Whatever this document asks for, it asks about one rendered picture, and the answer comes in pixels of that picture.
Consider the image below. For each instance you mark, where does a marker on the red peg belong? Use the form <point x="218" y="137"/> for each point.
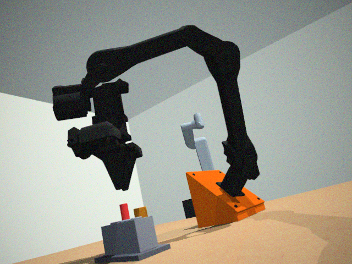
<point x="124" y="211"/>

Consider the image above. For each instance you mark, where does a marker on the orange cylinder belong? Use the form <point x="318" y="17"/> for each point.
<point x="141" y="211"/>

